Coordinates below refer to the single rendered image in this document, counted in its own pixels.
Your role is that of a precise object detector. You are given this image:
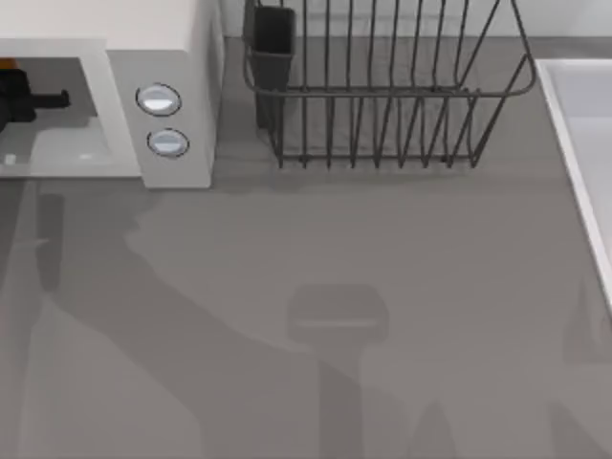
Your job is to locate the small silver microwave knob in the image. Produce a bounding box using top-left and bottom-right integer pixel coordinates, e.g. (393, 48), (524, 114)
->
(146, 127), (191, 160)

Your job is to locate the white sink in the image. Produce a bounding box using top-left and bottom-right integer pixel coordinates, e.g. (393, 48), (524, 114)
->
(534, 57), (612, 317)

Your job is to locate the pale microwave oven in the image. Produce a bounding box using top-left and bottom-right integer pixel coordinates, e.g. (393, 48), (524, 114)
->
(0, 0), (227, 190)

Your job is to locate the dark grey cutlery holder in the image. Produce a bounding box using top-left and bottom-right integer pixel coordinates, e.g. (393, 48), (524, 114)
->
(243, 4), (297, 129)

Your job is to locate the large silver microwave knob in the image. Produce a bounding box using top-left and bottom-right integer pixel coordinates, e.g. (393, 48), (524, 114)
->
(135, 82), (183, 118)

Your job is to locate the dark wire dish rack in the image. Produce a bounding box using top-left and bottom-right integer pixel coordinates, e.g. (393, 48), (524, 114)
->
(242, 0), (536, 170)

